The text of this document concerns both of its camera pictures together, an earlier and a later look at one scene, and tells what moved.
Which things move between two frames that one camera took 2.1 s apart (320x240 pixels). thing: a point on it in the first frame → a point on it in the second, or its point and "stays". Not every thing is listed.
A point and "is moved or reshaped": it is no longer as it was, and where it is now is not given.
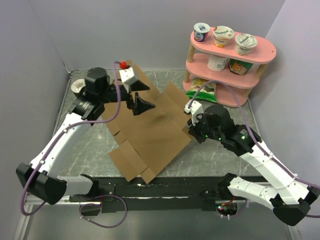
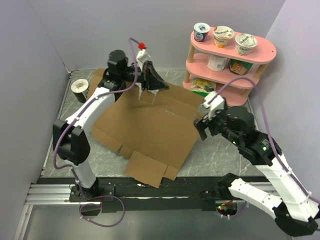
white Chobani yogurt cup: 243,42 stays
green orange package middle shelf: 239,67 stays
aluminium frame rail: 30,201 stays
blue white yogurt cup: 201,30 stays
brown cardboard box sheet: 150,141 is moved or reshaped
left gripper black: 140,105 → 151,80
